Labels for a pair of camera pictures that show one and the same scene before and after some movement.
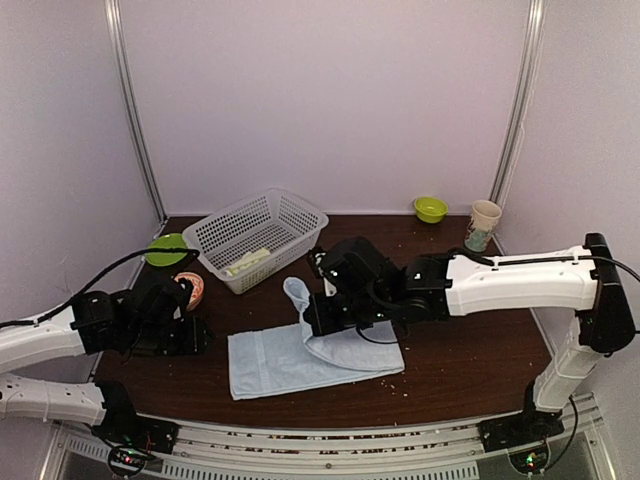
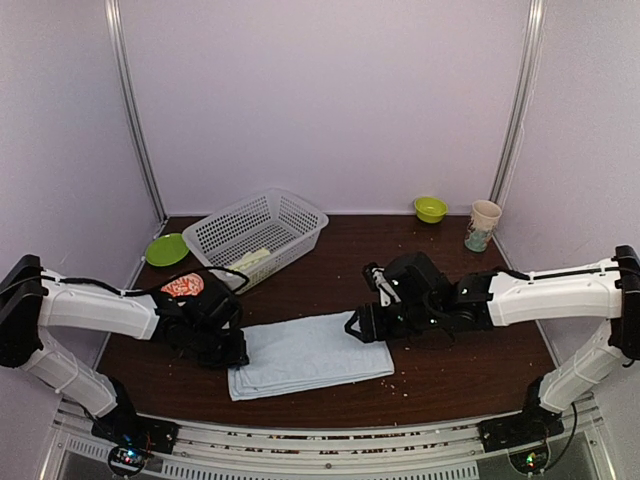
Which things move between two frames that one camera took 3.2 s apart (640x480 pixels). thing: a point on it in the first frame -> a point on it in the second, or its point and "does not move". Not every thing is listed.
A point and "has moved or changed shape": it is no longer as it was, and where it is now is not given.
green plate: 165,259 does not move
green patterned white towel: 250,258 does not move
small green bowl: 430,209 does not move
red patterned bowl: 197,289 does not move
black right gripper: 322,324 -> 373,329
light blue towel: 278,360 has moved or changed shape
